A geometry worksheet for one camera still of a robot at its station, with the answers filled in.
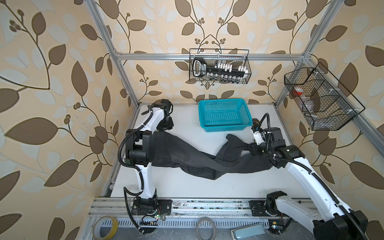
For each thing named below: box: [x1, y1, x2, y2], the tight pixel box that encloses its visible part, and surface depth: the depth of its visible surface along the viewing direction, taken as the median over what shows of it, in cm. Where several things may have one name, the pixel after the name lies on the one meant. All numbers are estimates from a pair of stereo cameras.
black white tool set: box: [192, 57, 249, 79], surface depth 86 cm
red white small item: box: [292, 87, 304, 96], surface depth 87 cm
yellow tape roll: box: [92, 216, 119, 240], surface depth 69 cm
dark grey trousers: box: [151, 131, 275, 180], surface depth 88 cm
